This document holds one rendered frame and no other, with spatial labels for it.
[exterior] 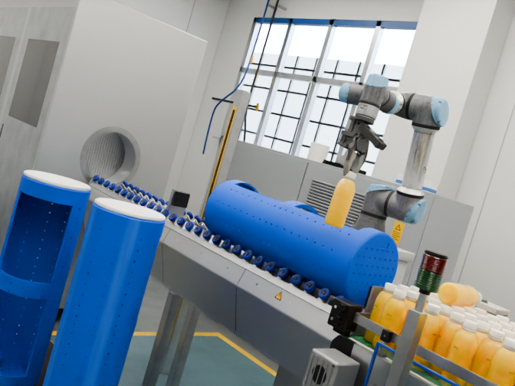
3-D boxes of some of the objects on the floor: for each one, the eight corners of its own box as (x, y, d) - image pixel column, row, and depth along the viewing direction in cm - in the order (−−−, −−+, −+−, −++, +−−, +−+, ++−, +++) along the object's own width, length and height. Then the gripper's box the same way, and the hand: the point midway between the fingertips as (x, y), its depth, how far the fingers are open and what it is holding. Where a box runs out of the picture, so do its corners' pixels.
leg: (165, 410, 301) (200, 292, 297) (172, 415, 297) (206, 297, 293) (156, 410, 297) (190, 292, 294) (162, 417, 293) (197, 296, 289)
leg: (142, 411, 292) (177, 291, 288) (148, 417, 288) (183, 295, 284) (132, 413, 288) (167, 290, 284) (137, 419, 284) (173, 295, 280)
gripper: (362, 121, 213) (342, 177, 213) (344, 110, 204) (323, 169, 205) (381, 125, 207) (361, 182, 207) (364, 114, 199) (343, 175, 199)
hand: (350, 174), depth 204 cm, fingers closed on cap, 4 cm apart
